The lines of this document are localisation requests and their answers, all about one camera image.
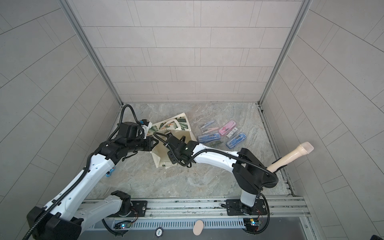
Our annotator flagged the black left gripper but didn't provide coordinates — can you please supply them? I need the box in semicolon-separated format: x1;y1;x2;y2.
127;135;162;153

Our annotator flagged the blue plastic case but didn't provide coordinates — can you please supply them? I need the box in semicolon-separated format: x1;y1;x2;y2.
226;133;247;149
198;133;221;144

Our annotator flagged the floral canvas tote bag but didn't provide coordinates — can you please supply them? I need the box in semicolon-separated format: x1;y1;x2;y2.
147;113;197;168

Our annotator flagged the clear case green label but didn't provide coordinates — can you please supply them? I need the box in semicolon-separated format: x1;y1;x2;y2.
206;140;224;148

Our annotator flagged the clear case pink compass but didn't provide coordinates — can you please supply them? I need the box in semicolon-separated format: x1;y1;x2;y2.
202;127;220;135

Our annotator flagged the clear case lilac compass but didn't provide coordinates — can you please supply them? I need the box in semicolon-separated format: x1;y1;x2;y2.
200;120;216;130

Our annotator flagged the pink compass set case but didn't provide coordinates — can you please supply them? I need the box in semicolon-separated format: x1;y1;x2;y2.
218;120;237;136

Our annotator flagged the clear plastic stationery box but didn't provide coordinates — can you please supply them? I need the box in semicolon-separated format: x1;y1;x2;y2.
226;127;238;139

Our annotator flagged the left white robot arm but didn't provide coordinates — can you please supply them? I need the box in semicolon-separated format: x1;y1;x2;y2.
24;120;158;240

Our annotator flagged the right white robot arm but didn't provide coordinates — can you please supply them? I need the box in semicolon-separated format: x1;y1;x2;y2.
160;133;279;215

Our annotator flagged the small blue white toy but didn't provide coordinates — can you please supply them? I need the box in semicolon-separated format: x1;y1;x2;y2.
106;167;115;178

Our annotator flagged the beige oval button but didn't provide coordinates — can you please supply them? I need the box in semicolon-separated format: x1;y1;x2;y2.
193;220;204;236

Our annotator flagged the round black knob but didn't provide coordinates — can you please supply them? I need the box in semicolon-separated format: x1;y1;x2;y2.
155;227;164;238

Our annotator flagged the left green circuit board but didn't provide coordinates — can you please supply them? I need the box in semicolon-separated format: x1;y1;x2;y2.
114;221;132;230

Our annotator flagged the green circuit board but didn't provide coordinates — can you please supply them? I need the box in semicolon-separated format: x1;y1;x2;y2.
243;219;261;233
114;221;132;230

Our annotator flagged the right green circuit board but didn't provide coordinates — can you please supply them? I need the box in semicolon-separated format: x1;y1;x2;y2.
243;219;261;233

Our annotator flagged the beige microphone on stand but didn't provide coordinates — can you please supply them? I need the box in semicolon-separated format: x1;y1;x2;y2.
267;142;314;173

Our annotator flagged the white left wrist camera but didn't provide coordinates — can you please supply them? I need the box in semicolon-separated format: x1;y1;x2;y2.
140;119;153;139

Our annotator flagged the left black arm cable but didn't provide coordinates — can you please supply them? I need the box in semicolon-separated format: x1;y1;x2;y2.
22;104;142;240

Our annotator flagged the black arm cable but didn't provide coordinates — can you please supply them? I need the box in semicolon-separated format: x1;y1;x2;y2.
152;131;271;235
22;104;142;240

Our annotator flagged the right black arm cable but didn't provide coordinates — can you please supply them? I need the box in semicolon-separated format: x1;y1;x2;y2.
152;131;271;235

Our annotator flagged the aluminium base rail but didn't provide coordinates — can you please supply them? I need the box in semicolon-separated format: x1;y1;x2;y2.
90;196;311;233

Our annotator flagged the aluminium corner frame post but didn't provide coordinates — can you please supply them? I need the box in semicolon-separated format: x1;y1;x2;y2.
259;0;312;106

